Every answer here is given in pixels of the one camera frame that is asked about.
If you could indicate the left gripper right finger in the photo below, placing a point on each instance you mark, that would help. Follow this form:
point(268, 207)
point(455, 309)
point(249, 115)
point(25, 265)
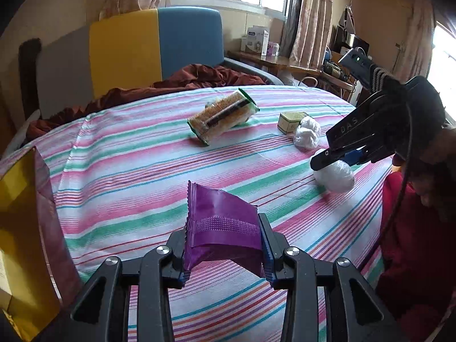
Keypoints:
point(353, 311)

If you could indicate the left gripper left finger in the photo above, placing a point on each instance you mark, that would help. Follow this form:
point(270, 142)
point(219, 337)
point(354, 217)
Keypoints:
point(101, 311)

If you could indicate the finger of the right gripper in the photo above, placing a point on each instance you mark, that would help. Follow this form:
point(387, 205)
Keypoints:
point(327, 157)

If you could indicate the white plastic bag ball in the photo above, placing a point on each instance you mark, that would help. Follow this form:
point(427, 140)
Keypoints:
point(307, 133)
point(338, 177)

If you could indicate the small green box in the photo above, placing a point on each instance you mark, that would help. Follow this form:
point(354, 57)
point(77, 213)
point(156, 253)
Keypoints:
point(289, 121)

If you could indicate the cracker packet green ends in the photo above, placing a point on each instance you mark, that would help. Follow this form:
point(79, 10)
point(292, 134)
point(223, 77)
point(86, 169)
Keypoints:
point(221, 115)

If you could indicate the purple snack packet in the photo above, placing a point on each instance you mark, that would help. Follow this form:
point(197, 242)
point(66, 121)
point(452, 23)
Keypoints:
point(222, 226)

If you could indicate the red garment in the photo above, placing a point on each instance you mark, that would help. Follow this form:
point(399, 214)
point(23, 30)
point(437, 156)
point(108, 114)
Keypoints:
point(418, 281)

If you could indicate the wooden side table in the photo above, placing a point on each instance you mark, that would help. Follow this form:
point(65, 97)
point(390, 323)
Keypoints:
point(277, 64)

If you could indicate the purple jar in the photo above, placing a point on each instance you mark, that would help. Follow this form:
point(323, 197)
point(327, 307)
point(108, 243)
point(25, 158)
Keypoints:
point(273, 49)

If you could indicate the striped bed sheet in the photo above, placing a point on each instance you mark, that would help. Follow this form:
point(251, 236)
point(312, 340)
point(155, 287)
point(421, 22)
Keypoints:
point(119, 177)

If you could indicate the right beige curtain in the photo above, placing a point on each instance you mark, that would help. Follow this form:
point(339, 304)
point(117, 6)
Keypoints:
point(313, 33)

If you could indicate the white product box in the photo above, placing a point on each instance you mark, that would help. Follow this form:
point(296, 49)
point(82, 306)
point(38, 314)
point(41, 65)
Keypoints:
point(257, 40)

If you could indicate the maroon blanket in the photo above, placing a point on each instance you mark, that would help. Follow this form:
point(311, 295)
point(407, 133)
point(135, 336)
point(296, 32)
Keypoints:
point(193, 76)

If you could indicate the grey yellow blue headboard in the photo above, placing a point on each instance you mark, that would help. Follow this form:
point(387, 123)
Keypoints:
point(127, 51)

